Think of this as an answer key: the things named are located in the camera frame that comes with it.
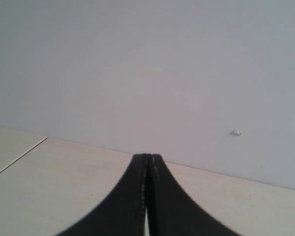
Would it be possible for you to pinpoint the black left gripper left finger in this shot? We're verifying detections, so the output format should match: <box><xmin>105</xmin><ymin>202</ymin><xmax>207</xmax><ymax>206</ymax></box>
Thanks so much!
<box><xmin>58</xmin><ymin>154</ymin><xmax>148</xmax><ymax>236</ymax></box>

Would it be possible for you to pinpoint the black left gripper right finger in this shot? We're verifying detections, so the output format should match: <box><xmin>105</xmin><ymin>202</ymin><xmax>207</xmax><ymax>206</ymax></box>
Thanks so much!
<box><xmin>147</xmin><ymin>154</ymin><xmax>238</xmax><ymax>236</ymax></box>

